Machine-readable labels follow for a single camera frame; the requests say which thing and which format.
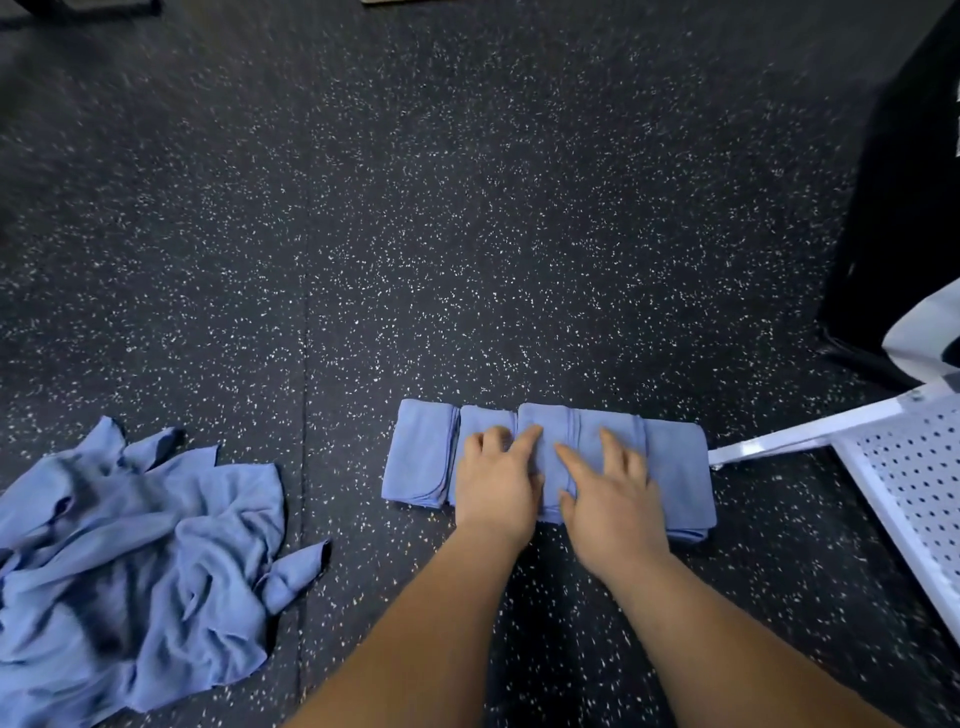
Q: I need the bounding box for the person's left hand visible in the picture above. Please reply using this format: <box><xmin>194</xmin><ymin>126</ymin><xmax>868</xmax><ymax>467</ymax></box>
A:
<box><xmin>453</xmin><ymin>424</ymin><xmax>546</xmax><ymax>554</ymax></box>

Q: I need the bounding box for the person's right hand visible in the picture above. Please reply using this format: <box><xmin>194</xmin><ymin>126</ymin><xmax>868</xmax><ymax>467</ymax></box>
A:
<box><xmin>555</xmin><ymin>427</ymin><xmax>672</xmax><ymax>584</ymax></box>

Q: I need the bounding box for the white perforated metal rack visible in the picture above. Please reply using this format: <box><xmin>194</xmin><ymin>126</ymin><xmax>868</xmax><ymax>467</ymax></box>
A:
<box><xmin>708</xmin><ymin>277</ymin><xmax>960</xmax><ymax>647</ymax></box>

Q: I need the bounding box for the blue towel pile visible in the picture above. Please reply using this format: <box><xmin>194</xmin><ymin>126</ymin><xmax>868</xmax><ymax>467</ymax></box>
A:
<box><xmin>0</xmin><ymin>415</ymin><xmax>332</xmax><ymax>728</ymax></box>

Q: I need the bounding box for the person's right forearm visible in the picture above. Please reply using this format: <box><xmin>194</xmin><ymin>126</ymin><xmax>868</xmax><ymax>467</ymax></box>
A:
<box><xmin>607</xmin><ymin>552</ymin><xmax>902</xmax><ymax>728</ymax></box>

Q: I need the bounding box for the person's left forearm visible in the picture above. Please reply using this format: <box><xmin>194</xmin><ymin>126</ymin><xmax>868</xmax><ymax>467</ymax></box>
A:
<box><xmin>285</xmin><ymin>525</ymin><xmax>527</xmax><ymax>728</ymax></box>

